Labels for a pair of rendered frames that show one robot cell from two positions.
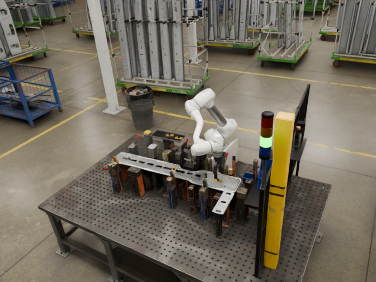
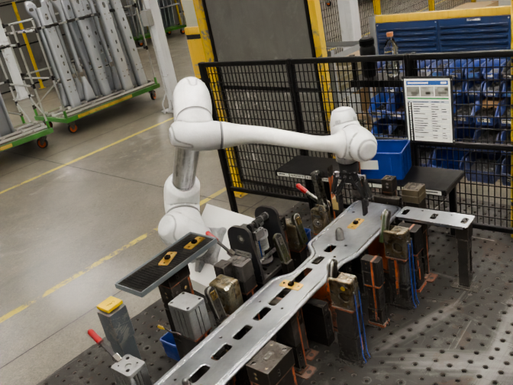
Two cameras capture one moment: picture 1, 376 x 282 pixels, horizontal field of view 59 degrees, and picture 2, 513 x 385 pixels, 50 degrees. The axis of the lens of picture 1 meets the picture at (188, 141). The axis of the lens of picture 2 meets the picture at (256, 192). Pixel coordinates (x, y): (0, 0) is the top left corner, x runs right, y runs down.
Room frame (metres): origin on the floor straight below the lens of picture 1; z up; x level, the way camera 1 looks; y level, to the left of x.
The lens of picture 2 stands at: (2.32, 1.75, 2.08)
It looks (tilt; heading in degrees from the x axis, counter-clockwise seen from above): 23 degrees down; 285
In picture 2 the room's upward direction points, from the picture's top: 12 degrees counter-clockwise
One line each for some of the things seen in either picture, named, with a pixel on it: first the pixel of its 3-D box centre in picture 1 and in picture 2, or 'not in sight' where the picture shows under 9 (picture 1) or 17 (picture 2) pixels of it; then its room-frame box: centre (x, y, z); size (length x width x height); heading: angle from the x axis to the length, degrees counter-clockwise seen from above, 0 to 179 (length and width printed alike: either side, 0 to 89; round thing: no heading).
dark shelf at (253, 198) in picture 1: (269, 177); (362, 173); (2.44, -0.73, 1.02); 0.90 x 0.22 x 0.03; 152
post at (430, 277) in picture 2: (226, 210); (421, 247); (2.22, -0.30, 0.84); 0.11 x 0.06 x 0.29; 152
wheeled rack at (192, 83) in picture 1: (160, 53); not in sight; (7.28, 0.47, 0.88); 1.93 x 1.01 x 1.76; 64
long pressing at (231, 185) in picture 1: (172, 169); (289, 289); (2.69, 0.18, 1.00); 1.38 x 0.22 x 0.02; 62
